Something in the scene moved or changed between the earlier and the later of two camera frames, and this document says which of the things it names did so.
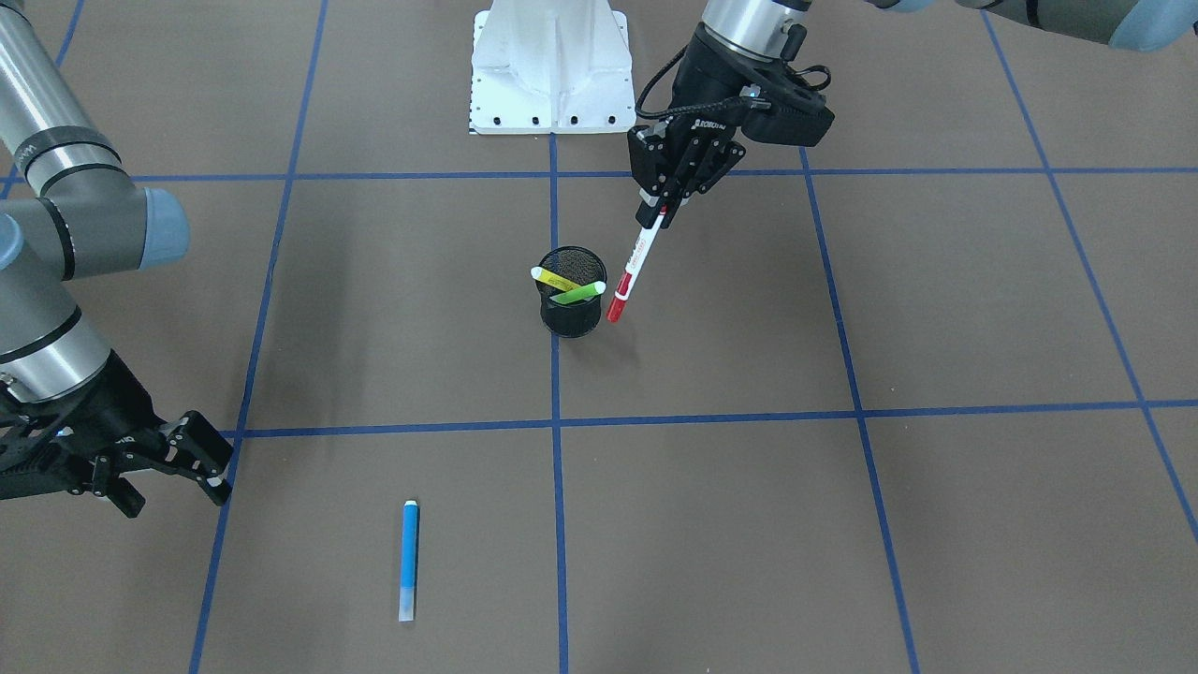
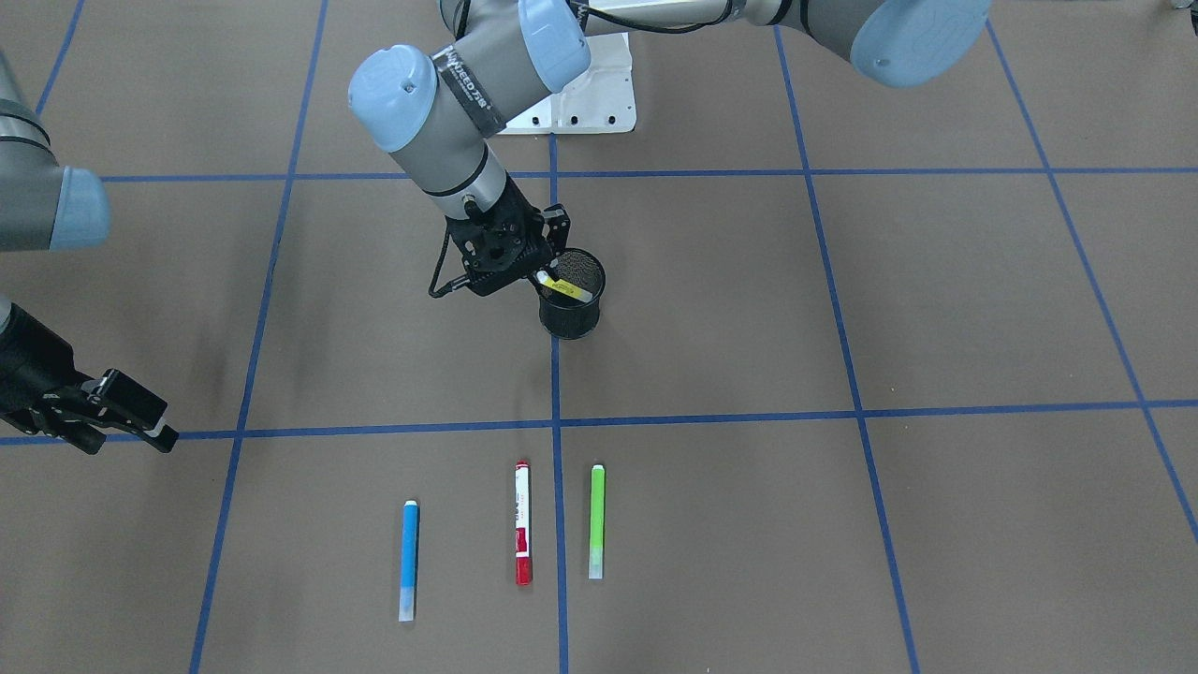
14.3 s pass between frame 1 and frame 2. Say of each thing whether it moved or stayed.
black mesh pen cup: stayed
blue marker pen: stayed
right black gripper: moved
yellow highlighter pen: stayed
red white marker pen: moved
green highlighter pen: moved
